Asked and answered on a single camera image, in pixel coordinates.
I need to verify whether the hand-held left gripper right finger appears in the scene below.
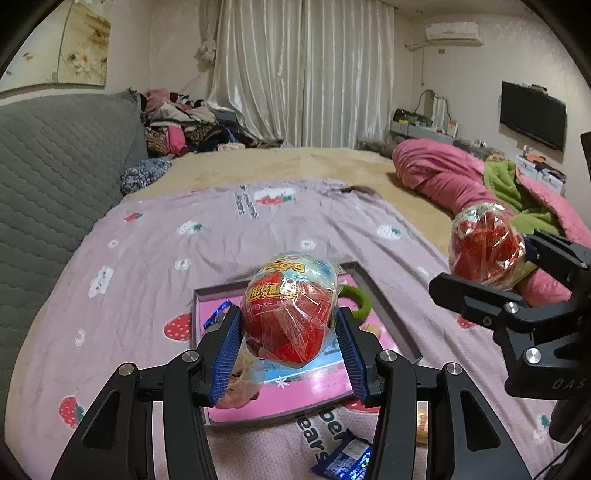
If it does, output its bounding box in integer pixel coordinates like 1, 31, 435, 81
335, 307, 532, 480

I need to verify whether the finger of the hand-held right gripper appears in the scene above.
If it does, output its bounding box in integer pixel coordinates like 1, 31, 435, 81
428, 271, 530, 334
523, 228, 581, 275

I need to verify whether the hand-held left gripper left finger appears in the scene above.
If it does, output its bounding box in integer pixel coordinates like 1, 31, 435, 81
51, 305, 245, 480

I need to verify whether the red toy egg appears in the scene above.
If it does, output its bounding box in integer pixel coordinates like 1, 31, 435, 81
447, 200, 527, 294

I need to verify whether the pink shallow box tray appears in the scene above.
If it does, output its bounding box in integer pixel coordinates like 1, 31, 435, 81
191, 261, 424, 430

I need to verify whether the toy egg blue top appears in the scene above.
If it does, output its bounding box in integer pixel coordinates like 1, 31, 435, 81
233, 251, 345, 370

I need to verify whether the small blue candy wrapper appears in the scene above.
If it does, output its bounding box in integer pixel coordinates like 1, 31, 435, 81
203, 299, 234, 330

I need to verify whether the pink picture book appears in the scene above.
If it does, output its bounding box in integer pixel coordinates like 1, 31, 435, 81
196, 272, 407, 425

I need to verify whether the white storage cabinet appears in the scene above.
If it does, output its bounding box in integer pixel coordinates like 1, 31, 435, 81
515, 150, 568, 197

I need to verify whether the green fleece garment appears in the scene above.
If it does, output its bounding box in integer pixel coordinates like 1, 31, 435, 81
482, 157, 566, 236

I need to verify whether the blue snack packet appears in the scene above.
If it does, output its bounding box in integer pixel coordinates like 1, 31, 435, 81
310, 429, 375, 480

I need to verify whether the purple strawberry printed blanket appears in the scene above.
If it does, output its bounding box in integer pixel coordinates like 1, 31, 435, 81
9, 180, 568, 480

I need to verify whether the pink quilt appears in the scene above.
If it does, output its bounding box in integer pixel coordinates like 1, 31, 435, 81
392, 138, 591, 308

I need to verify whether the grey dresser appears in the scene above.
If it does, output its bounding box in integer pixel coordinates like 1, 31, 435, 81
390, 108, 467, 151

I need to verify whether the grey cloth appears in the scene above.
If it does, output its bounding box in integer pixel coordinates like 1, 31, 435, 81
358, 138, 398, 155

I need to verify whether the arched vanity mirror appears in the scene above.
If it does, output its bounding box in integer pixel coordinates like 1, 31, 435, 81
418, 89, 451, 127

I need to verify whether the beige bed sheet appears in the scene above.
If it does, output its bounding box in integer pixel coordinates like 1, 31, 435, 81
122, 147, 458, 259

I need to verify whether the blue patterned cloth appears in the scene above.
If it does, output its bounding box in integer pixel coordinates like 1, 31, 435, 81
120, 157, 172, 195

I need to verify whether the pile of clothes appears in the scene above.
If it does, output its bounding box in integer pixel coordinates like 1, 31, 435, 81
139, 88, 287, 158

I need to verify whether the white air conditioner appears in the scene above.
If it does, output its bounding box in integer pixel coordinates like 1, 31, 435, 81
424, 21, 483, 47

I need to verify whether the grey quilted headboard cover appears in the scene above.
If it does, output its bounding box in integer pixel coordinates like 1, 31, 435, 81
0, 90, 149, 379

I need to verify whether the white pleated curtain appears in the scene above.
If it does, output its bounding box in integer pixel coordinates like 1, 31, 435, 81
205, 0, 395, 149

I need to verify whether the white curtain tieback flower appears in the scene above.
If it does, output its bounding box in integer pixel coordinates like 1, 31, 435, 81
194, 39, 218, 65

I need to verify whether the green fuzzy ring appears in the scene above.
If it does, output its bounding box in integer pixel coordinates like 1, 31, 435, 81
339, 284, 374, 321

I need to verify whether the black wall television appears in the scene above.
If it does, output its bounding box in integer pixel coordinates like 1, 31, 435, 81
499, 80, 568, 152

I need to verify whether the floral wall poster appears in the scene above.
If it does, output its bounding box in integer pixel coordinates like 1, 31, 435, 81
55, 0, 112, 88

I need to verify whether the fish wall poster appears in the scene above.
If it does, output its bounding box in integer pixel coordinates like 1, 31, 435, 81
0, 28, 63, 90

